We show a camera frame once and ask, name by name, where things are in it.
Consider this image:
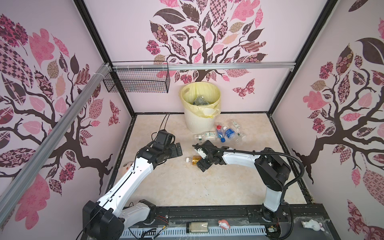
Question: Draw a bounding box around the red yellow label bottle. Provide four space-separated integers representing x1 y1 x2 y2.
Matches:
186 156 202 166

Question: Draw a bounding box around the small clear green label bottle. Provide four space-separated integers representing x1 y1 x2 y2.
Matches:
231 120 241 130

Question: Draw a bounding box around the blue label bottle white cap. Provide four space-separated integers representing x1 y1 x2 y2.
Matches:
193 96 210 106

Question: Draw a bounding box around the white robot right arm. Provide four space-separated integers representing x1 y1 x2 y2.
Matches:
193 141 293 213

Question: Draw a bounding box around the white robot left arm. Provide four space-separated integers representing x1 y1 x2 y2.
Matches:
82 130 183 240

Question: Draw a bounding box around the white bin with yellow bag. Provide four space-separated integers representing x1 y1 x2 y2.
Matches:
179 82 221 134

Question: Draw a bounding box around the striped plush doll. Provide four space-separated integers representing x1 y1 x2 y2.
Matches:
123 162 134 171

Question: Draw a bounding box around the pink white small toy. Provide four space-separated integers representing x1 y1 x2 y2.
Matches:
218 220 231 230

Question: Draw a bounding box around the beige rectangular box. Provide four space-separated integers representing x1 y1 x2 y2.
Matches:
186 222 209 234

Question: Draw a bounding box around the white plush toy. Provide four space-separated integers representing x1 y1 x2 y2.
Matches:
302 220 325 232

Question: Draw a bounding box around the black wire basket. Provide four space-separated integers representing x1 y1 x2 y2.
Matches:
103 60 171 94

